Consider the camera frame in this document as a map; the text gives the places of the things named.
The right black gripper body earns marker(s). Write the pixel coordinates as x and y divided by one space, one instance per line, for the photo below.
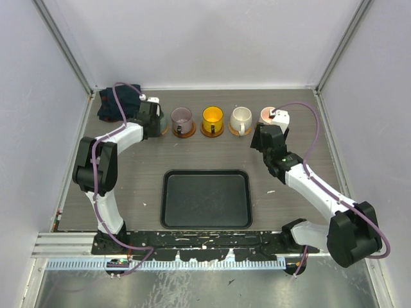
266 157

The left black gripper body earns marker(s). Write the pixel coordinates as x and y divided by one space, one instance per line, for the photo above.
156 129

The grey stoneware mug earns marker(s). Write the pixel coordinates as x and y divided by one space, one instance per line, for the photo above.
163 121

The light orange coaster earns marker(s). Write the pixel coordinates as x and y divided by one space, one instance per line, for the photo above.
165 130

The woven rattan coaster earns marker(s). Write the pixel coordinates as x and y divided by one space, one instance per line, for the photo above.
237 133

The pink ceramic mug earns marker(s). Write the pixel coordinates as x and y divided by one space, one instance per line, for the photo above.
267 115

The white speckled mug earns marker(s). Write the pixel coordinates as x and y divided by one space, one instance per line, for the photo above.
241 119

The purple mug black handle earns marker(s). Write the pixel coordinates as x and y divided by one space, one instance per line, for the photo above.
181 118

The dark wooden coaster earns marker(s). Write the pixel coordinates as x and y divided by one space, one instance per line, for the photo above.
189 133
211 135

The yellow mug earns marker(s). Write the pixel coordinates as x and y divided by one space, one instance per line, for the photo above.
212 119

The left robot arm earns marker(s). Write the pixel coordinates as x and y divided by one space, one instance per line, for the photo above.
96 165

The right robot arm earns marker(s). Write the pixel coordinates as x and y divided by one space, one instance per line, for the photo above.
351 232

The dark blue folded cloth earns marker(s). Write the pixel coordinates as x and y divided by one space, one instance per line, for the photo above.
128 98

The black plastic tray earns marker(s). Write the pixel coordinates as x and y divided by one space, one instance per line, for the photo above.
200 199

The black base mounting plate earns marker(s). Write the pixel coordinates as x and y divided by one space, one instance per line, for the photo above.
200 246

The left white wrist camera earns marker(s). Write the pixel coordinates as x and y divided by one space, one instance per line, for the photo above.
146 101

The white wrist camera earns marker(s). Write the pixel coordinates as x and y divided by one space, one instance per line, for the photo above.
280 118
146 101

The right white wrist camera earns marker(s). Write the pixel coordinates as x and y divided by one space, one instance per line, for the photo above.
280 118

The aluminium frame rail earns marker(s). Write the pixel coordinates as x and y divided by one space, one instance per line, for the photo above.
70 244

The perforated cable duct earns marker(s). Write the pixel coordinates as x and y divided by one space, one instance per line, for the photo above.
121 264

